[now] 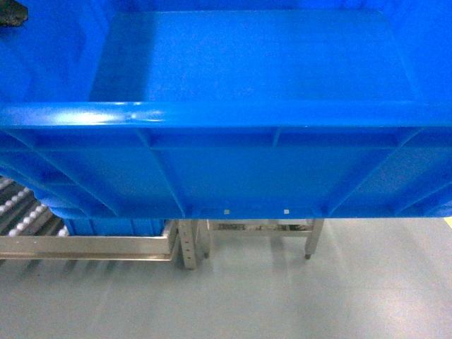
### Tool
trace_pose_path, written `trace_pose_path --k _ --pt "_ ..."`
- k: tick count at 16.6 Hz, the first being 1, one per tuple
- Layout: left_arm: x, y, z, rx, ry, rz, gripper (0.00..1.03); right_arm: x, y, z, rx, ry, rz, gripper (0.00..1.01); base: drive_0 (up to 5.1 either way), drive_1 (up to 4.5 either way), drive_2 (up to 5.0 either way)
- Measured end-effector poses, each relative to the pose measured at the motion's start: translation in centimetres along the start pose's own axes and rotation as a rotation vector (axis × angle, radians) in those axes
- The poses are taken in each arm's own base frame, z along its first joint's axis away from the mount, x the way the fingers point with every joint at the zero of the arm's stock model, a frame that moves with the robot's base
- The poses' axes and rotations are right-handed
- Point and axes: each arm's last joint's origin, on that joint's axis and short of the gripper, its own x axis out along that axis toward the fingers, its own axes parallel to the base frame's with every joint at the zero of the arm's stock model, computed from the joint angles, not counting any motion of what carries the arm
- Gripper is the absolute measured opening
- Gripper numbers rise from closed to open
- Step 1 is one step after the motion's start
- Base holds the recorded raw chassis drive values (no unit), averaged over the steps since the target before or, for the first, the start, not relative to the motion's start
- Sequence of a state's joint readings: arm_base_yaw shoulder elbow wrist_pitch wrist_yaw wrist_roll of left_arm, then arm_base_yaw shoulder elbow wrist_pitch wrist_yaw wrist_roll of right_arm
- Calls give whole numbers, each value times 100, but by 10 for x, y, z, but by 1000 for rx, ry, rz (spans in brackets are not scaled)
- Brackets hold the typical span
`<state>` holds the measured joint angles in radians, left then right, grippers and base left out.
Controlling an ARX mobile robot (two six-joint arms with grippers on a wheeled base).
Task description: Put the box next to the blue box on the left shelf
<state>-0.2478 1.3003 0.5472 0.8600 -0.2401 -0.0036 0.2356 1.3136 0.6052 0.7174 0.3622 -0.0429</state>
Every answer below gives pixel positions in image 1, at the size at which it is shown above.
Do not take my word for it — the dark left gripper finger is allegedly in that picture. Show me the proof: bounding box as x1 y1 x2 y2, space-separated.
0 0 28 27

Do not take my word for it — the blue plastic crate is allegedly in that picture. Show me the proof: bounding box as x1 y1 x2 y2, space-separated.
1 1 451 219

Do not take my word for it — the stainless steel roller shelf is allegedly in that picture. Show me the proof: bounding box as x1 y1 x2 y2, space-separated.
1 177 211 270

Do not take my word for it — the blue crate on shelf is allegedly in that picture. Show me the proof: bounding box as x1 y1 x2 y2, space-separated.
64 218 165 237

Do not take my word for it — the steel table frame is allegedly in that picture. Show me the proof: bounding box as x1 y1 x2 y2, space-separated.
207 219 325 260

